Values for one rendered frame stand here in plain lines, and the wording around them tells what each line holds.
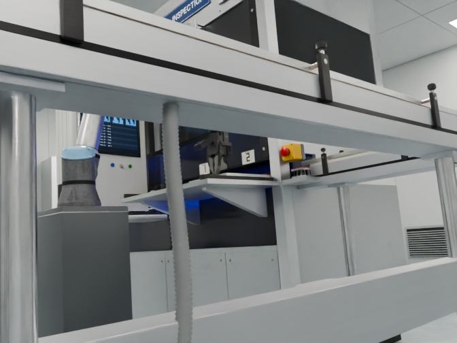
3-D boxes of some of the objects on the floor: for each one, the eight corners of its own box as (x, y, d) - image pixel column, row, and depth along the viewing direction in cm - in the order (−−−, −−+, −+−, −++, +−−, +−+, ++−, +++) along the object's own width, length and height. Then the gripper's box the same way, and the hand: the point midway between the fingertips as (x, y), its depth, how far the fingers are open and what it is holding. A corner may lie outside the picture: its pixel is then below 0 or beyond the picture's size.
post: (299, 386, 189) (258, -60, 220) (311, 388, 185) (267, -67, 216) (290, 390, 185) (249, -65, 216) (300, 393, 181) (258, -72, 212)
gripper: (232, 128, 190) (234, 177, 187) (218, 133, 197) (221, 180, 193) (216, 125, 185) (219, 175, 181) (203, 130, 191) (205, 179, 188)
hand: (215, 174), depth 186 cm, fingers closed, pressing on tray
